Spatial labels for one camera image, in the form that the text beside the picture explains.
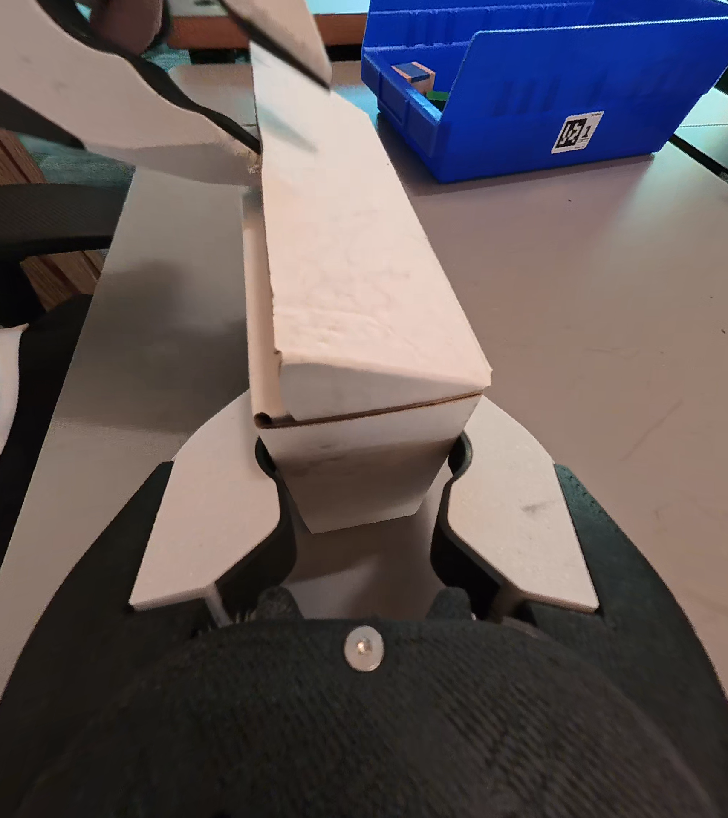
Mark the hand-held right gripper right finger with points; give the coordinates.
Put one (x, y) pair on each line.
(517, 524)

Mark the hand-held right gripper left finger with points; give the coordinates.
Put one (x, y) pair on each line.
(210, 511)

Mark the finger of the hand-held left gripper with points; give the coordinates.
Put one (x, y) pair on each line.
(287, 32)
(31, 64)

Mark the green wooden cube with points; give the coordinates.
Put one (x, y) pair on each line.
(439, 97)

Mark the white cardboard mailer box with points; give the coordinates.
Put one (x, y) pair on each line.
(351, 255)

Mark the blue plastic bin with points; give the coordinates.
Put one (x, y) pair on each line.
(530, 96)

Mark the person's left hand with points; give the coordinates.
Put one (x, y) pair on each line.
(134, 22)

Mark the blue topped wooden cube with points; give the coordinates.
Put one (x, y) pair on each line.
(412, 73)

